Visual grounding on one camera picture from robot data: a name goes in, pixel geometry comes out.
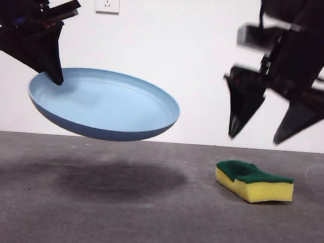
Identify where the light blue round plate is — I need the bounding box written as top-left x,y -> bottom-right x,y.
24,63 -> 184,146

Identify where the yellow sponge with green pad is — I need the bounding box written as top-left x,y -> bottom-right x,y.
213,158 -> 296,206

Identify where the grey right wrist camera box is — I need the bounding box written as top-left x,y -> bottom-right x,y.
236,23 -> 282,52

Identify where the white wall socket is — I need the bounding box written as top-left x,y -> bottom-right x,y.
94,0 -> 121,15

